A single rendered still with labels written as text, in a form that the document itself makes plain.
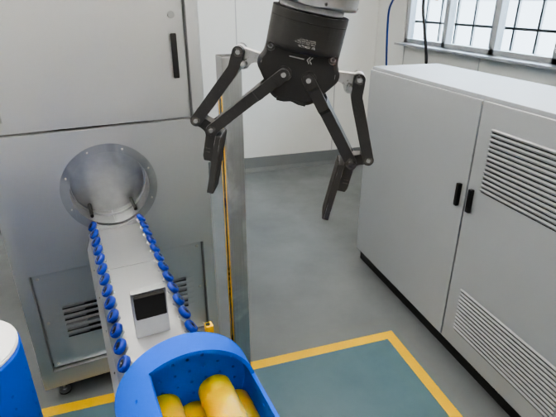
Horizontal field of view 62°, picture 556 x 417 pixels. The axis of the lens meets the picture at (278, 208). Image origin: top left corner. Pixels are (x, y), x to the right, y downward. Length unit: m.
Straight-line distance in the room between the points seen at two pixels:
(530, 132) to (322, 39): 1.75
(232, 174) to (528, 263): 1.36
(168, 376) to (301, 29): 0.77
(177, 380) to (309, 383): 1.63
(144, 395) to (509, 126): 1.81
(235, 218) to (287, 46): 1.11
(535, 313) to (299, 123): 3.86
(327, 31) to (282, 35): 0.04
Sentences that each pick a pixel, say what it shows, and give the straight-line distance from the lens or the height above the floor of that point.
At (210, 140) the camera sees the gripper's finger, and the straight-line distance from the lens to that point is 0.52.
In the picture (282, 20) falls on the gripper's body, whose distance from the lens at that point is 0.46.
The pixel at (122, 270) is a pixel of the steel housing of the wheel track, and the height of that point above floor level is 0.93.
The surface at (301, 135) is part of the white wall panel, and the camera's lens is 5.58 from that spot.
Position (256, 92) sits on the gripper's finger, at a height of 1.76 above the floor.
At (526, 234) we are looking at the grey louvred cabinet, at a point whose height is 0.94.
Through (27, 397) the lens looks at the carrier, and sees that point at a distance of 1.49.
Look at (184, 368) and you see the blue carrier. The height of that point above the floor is 1.15.
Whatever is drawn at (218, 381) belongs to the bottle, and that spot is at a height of 1.15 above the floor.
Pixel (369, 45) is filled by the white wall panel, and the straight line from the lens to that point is 5.74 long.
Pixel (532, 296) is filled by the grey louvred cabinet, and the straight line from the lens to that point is 2.28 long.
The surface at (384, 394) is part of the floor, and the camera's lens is 2.61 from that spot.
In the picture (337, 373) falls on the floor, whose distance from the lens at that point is 2.67.
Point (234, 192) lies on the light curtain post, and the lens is 1.49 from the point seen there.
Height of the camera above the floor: 1.85
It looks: 24 degrees down
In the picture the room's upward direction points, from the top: straight up
